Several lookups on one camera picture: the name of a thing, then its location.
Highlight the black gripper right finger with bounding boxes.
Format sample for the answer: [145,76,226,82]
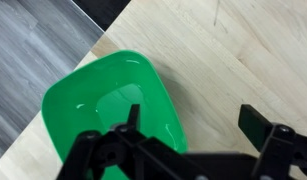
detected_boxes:
[238,104,307,180]

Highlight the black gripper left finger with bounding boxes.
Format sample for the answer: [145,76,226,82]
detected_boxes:
[56,103,207,180]

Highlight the green plastic bowl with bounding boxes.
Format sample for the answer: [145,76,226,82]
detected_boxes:
[41,49,188,180]

